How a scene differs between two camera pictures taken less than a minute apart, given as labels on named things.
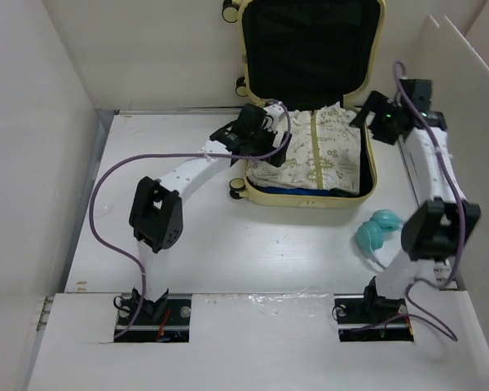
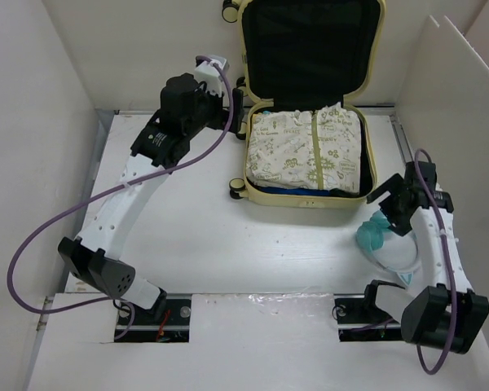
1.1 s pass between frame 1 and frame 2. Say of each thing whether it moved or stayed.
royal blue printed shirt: stayed
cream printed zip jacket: stayed
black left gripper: moved
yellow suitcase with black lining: stayed
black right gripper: moved
